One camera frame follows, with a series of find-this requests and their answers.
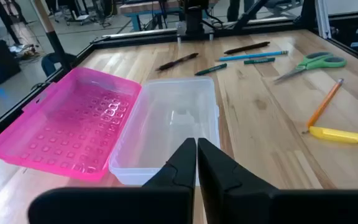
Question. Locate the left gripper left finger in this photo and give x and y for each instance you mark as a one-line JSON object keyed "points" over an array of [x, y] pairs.
{"points": [[172, 202]]}

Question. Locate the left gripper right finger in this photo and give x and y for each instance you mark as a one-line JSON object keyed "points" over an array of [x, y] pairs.
{"points": [[228, 202]]}

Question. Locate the clear supply box pink lid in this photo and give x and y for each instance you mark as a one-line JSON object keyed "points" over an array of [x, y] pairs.
{"points": [[73, 124]]}

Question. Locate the yellow highlighter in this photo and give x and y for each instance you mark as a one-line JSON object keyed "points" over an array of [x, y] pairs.
{"points": [[337, 135]]}

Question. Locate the orange pencil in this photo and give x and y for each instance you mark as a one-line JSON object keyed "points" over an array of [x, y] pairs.
{"points": [[325, 102]]}

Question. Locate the dark pen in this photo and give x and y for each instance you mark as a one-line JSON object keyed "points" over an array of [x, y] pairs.
{"points": [[247, 47], [177, 61]]}

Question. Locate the blue pencil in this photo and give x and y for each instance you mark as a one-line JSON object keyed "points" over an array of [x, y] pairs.
{"points": [[253, 55]]}

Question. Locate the green scissors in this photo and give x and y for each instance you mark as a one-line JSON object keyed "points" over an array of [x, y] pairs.
{"points": [[309, 64]]}

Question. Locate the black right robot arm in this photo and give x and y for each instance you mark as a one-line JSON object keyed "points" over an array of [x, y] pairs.
{"points": [[194, 21]]}

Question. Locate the wooden workbench blue legs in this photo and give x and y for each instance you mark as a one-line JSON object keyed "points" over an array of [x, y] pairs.
{"points": [[145, 7]]}

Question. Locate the office chair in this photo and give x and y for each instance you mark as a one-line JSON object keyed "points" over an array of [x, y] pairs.
{"points": [[79, 17]]}

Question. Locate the white aluminium post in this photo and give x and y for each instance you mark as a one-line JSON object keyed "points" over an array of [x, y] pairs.
{"points": [[322, 18]]}

